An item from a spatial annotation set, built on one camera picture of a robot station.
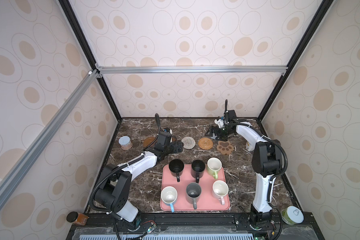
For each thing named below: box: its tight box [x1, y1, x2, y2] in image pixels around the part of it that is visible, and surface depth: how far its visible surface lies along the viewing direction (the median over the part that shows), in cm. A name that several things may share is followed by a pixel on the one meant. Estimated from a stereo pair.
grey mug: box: [186, 182, 202, 210], surface depth 77 cm
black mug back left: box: [168, 159, 185, 183], surface depth 87 cm
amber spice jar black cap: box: [66, 211, 89, 226], surface depth 69 cm
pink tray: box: [160, 164, 231, 212], surface depth 82 cm
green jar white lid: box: [280, 205, 304, 225], surface depth 73 cm
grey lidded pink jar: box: [118, 135, 133, 150], surface depth 102 cm
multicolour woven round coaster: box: [181, 136, 196, 149], surface depth 108 cm
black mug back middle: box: [191, 159, 206, 184], surface depth 87 cm
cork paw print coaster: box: [216, 140, 234, 155], surface depth 105 cm
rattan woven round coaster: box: [198, 137, 214, 150], surface depth 108 cm
